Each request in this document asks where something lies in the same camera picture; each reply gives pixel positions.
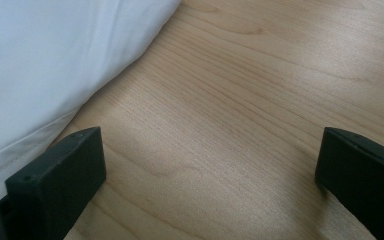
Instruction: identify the white short-sleeved shirt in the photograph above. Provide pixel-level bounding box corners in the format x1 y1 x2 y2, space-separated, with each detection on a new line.
0 0 183 202

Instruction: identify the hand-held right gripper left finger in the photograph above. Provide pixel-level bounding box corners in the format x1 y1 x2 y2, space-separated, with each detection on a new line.
4 126 108 240

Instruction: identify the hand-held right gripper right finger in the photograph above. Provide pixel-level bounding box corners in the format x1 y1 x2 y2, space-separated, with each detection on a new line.
314 126 384 240

